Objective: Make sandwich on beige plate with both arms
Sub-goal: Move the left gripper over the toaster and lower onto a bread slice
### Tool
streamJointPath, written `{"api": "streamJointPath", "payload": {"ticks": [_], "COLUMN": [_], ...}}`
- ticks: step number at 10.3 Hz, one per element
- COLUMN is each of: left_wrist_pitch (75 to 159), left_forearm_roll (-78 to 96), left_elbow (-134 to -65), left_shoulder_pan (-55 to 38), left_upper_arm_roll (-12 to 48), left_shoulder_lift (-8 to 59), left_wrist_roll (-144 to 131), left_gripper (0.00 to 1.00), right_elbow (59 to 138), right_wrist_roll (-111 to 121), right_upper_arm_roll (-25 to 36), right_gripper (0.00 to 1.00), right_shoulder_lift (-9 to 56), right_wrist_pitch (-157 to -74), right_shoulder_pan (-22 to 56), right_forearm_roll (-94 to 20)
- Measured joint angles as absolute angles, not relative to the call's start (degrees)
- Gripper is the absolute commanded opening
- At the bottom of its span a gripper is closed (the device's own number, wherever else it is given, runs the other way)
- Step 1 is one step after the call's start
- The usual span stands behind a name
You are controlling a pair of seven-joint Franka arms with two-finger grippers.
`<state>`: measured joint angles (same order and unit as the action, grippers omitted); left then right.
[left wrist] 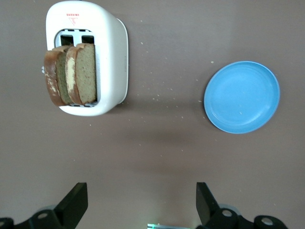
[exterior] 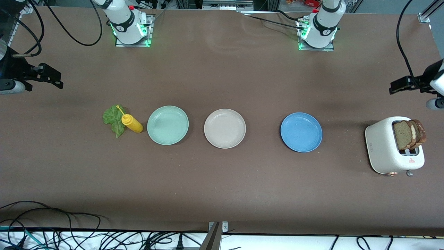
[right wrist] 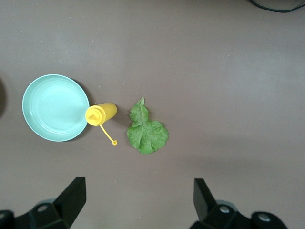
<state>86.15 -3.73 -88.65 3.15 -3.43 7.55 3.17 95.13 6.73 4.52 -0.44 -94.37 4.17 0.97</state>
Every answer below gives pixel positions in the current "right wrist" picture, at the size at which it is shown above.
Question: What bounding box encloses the yellow mustard squeeze bottle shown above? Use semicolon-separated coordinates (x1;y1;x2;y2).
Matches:
85;102;118;146

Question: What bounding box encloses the mint green plate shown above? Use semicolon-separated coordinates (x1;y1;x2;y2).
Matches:
22;74;91;142

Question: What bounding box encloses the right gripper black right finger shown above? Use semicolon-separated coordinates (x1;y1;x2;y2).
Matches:
190;178;289;229

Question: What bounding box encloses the black table-edge cable loop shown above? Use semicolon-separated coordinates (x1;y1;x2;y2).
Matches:
247;0;305;12

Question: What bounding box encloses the green lettuce leaf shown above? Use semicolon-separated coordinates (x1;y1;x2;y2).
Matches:
126;97;169;155

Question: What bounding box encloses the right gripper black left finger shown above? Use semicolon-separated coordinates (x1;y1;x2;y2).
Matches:
0;177;86;229

